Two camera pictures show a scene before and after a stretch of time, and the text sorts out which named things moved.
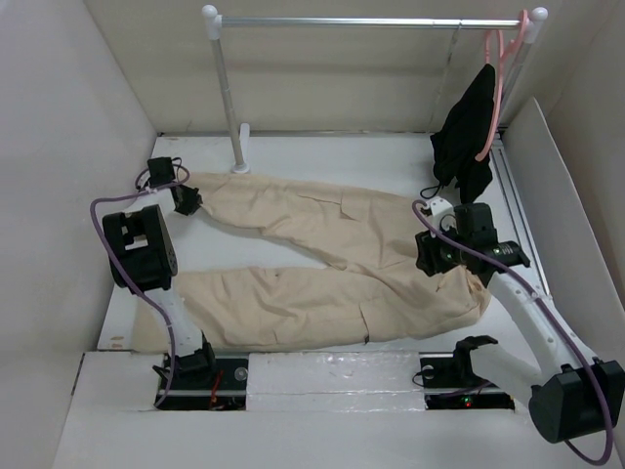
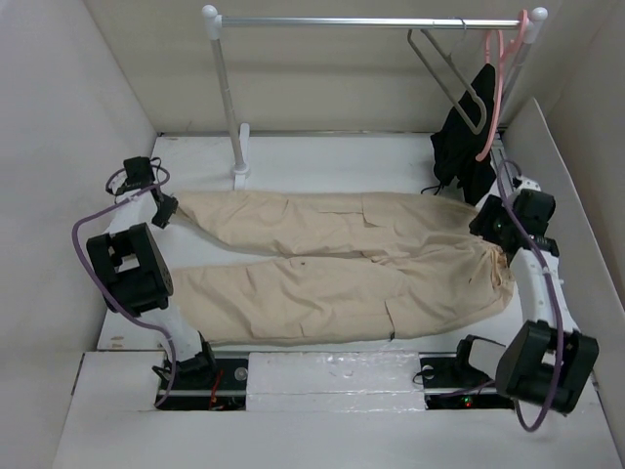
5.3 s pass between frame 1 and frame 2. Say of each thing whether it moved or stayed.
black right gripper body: moved
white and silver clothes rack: stayed
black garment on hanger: stayed
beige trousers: moved
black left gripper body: moved
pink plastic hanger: stayed
